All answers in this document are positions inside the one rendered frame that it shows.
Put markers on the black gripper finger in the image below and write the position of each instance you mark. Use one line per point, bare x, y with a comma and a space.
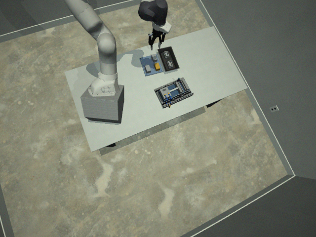
161, 39
151, 40

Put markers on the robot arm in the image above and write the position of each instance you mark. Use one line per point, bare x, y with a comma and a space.
107, 82

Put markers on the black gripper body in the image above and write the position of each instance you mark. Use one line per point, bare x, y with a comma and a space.
156, 33

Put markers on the yellow rectangular block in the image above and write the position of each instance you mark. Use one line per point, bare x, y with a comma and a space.
157, 67

